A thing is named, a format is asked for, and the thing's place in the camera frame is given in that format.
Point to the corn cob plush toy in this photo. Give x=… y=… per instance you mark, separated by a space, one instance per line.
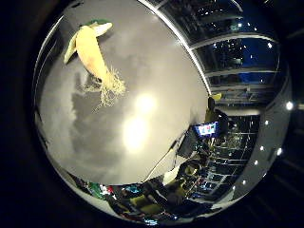
x=90 y=53

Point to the computer monitor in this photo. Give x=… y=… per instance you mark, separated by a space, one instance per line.
x=205 y=129

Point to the small yellow object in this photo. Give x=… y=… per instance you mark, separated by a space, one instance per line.
x=216 y=96

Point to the yellow-green chair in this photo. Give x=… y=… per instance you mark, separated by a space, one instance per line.
x=147 y=207

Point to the bright green object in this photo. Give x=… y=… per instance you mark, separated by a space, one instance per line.
x=95 y=190

